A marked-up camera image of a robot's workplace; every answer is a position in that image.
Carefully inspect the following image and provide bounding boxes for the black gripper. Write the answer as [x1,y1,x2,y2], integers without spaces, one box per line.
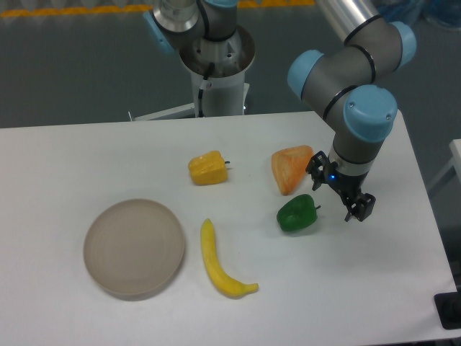
[305,151,376,222]

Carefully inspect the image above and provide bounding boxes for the yellow bell pepper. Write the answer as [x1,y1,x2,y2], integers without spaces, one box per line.
[188,151,228,185]

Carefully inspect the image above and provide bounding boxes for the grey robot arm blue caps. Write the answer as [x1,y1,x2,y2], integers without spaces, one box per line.
[143,1,417,221]

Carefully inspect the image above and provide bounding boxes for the green bell pepper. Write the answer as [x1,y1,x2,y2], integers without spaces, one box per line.
[276,194,320,233]

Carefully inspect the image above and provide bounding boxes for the orange bread wedge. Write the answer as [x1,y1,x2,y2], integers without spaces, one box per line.
[271,145,314,195]

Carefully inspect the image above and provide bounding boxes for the white furniture at right edge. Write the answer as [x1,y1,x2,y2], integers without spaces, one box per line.
[426,139,460,198]

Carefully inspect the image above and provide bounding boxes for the yellow banana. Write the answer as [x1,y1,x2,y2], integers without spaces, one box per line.
[200,218,259,298]

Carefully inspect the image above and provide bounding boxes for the black clamp at table edge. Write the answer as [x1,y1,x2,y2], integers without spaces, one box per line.
[434,291,461,330]

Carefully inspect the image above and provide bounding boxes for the beige round plate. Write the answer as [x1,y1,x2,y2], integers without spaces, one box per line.
[83,199,186,301]

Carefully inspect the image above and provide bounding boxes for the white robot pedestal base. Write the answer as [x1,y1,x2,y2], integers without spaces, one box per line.
[133,25,255,121]

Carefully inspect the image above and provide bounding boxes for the black cable on pedestal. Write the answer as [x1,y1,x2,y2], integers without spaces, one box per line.
[196,62,215,118]

